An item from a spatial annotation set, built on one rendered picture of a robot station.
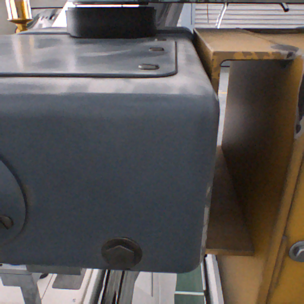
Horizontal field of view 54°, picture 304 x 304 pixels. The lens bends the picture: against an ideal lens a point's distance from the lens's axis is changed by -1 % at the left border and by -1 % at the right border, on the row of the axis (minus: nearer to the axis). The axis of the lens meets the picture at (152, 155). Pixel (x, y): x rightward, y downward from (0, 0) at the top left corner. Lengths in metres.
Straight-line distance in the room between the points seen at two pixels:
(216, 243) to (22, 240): 0.17
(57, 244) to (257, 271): 0.17
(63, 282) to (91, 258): 1.34
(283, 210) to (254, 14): 7.86
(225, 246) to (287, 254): 0.05
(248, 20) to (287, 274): 7.83
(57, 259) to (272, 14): 8.05
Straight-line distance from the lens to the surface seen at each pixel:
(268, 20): 8.14
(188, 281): 1.31
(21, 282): 0.80
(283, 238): 0.24
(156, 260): 0.16
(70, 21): 0.31
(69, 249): 0.16
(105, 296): 0.33
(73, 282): 1.49
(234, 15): 7.96
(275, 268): 0.26
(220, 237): 0.28
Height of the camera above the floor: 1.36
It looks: 26 degrees down
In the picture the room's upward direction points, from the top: straight up
